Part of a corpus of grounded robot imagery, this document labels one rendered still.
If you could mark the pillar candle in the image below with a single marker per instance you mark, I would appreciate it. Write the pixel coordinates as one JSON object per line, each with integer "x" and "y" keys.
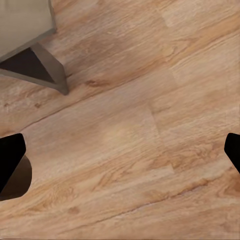
{"x": 19, "y": 182}

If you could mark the coffee table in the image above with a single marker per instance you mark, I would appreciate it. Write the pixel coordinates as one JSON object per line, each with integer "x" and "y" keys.
{"x": 23, "y": 24}

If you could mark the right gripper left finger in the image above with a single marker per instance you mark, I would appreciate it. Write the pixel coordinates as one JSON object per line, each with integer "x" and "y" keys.
{"x": 12, "y": 149}

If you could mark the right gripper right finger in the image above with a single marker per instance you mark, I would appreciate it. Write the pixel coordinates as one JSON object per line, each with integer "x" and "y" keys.
{"x": 232, "y": 149}

